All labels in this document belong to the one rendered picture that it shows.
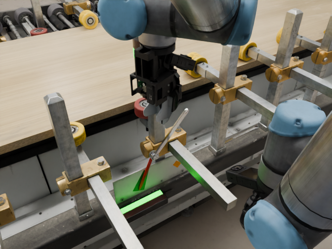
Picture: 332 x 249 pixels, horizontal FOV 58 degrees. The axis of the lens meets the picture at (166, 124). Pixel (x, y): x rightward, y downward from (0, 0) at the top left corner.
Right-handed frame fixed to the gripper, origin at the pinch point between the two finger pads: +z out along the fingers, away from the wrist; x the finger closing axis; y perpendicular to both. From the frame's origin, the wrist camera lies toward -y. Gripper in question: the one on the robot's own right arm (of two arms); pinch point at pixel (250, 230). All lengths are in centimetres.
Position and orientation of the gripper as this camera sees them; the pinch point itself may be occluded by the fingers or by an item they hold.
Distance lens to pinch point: 75.8
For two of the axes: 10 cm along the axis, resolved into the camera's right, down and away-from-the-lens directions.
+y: 5.4, 5.2, -6.7
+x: 8.4, -3.3, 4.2
